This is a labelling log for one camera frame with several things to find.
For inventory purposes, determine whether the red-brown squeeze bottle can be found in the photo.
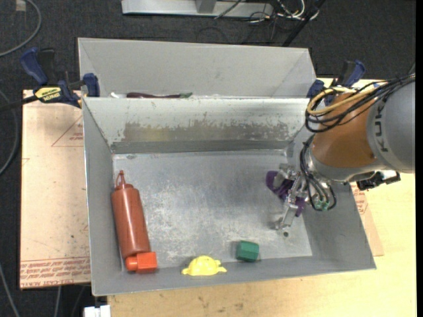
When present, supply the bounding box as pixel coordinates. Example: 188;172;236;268
110;170;152;261

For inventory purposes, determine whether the black cylinder on white bracket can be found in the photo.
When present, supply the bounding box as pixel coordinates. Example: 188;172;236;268
356;170;402;192

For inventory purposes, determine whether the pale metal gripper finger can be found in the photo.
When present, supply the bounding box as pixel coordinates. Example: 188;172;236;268
282;205;297;228
270;207;289;230

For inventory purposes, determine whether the dark green cube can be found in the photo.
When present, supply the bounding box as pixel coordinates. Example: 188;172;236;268
235;240;260;263

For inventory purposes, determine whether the grey metal bin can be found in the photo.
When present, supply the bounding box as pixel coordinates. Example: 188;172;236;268
77;37;377;297

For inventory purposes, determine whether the yellow domed plastic toy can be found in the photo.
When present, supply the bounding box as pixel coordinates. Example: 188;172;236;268
180;255;228;278

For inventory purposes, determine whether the brown cardboard board, red print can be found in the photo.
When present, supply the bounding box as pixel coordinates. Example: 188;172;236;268
19;89;385;291

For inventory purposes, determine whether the purple plastic toy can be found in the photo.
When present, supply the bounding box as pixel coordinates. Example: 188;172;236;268
265;170;305;218

